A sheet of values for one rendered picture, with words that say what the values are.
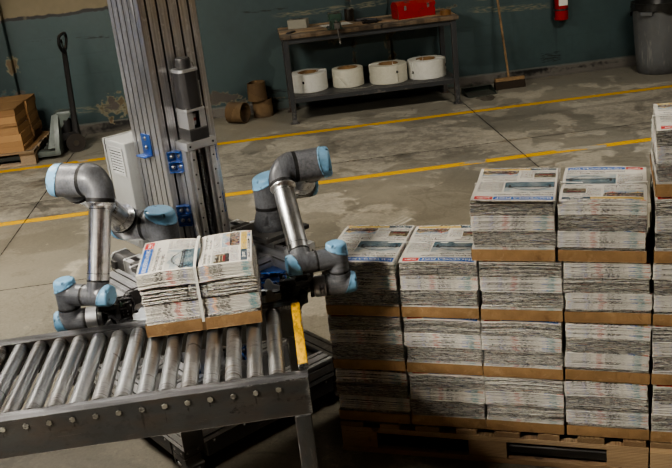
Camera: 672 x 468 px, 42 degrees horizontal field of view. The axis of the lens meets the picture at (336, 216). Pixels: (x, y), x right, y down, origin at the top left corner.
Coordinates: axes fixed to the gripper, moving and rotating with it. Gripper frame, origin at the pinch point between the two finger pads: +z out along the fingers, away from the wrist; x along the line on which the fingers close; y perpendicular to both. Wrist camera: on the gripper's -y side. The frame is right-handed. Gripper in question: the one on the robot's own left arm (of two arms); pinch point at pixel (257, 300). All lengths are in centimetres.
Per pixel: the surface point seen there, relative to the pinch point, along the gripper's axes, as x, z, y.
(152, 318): 22.9, 33.3, 8.9
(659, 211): 27, -133, 24
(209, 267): 23.6, 12.5, 24.0
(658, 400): 27, -134, -47
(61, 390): 48, 59, 1
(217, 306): 22.9, 12.1, 9.9
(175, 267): 21.6, 23.3, 24.8
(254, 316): 23.5, 0.8, 4.9
